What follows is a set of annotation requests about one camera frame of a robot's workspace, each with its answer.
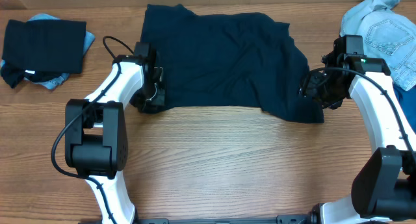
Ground black t-shirt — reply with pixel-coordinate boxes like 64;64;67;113
140;5;324;123

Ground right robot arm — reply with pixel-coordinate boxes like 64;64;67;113
300;35;415;223

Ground dark blue garment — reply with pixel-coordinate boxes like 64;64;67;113
393;84;416;132

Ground crumpled light denim jeans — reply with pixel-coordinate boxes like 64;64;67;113
340;0;415;91

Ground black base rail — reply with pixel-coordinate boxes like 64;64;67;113
133;214;311;224

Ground black garment under stack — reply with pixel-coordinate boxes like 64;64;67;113
1;61;69;90

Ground folded black shirt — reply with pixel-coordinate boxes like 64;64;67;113
2;19;86;74

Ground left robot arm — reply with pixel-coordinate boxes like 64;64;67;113
63;42;166;223

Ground folded light blue jeans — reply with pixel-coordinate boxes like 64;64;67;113
1;14;95;73

